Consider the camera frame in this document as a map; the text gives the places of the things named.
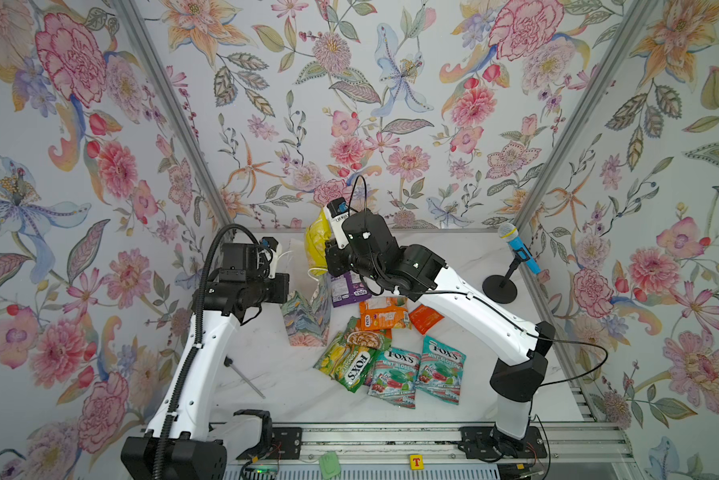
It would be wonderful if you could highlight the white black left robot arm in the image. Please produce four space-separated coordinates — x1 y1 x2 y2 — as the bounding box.
120 224 289 479

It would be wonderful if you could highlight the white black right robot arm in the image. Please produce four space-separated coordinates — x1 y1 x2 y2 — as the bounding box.
322 199 555 442

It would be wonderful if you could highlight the orange snack packet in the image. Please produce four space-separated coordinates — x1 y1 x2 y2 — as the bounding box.
357 296 411 331

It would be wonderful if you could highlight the green noodle snack packet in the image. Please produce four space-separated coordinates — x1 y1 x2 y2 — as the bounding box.
343 317 393 351

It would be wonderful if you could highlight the yellow green Fox's candy bag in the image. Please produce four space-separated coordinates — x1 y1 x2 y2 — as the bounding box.
333 346 377 393

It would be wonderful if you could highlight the green Fox's candy bag middle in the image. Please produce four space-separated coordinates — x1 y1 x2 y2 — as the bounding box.
369 347 421 409

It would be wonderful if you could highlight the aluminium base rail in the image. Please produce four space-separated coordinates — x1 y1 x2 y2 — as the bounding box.
214 421 637 466

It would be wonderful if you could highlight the green tag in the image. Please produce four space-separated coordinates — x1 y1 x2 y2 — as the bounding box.
318 451 341 480

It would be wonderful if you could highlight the yellow T label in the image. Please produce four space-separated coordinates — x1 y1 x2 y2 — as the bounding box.
409 454 425 471

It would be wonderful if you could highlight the yellow snack packet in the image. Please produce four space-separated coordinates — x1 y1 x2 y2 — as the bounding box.
304 211 333 280

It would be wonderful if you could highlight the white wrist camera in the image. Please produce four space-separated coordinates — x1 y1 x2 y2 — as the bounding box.
260 236 284 279
323 196 350 232

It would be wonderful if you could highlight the purple snack packet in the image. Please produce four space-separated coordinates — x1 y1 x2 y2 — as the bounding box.
330 272 373 307

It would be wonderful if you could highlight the blue microphone on black stand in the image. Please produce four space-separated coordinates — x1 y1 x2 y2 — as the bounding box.
483 222 541 305

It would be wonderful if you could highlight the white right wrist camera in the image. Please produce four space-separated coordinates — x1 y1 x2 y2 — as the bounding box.
323 196 350 232

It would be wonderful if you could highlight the green Fox's candy bag right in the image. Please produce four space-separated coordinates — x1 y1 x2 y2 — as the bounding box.
415 335 467 405

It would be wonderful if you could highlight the small red snack packet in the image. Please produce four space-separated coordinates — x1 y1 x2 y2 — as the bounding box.
409 305 445 335

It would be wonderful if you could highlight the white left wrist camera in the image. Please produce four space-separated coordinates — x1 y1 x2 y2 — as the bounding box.
260 236 284 279

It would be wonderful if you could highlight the black handled screwdriver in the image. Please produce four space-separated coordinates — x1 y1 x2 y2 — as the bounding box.
223 356 265 399

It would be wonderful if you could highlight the floral white paper bag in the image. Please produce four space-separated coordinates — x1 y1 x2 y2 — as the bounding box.
280 239 333 347

